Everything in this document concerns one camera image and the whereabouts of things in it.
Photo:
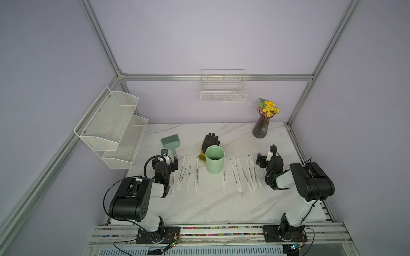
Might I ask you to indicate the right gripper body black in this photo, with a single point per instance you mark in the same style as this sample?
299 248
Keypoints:
263 164

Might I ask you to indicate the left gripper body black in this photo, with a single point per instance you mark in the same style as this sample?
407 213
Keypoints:
173 166

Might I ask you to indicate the straw eighteenth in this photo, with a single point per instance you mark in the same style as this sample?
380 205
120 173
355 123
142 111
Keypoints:
187 163

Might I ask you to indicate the straw thirteenth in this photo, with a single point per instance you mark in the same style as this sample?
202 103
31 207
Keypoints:
198 175

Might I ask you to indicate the straw seventeenth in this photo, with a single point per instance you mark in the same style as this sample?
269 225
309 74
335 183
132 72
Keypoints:
172 183

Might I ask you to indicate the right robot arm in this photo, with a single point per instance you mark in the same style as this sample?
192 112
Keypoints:
312 185

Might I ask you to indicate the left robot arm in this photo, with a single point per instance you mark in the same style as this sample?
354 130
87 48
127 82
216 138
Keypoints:
131 200

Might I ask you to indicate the green storage cup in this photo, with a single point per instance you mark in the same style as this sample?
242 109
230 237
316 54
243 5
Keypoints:
214 159

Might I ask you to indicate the green hand brush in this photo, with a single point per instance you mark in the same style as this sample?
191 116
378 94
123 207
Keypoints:
171 143

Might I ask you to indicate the purple glass vase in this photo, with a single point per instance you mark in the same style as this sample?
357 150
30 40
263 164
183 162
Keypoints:
261 127

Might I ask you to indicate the black yellow work glove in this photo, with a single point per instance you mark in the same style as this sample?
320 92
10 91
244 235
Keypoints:
210 140

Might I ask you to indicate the yellow flower bouquet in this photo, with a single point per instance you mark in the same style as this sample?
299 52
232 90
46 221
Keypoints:
267 108

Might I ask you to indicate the white two-tier mesh shelf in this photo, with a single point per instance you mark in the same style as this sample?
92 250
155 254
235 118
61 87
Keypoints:
112 129

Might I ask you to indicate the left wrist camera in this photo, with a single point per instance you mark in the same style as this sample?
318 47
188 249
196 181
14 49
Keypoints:
164 153

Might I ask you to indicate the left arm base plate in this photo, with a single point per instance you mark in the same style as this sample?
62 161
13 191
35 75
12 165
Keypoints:
164 235

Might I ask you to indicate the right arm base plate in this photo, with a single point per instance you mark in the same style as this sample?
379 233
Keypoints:
277 233

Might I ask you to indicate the white wire wall basket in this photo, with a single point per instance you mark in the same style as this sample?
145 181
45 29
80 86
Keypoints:
223 86

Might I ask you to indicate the aluminium front rail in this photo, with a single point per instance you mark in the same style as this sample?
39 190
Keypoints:
231 234

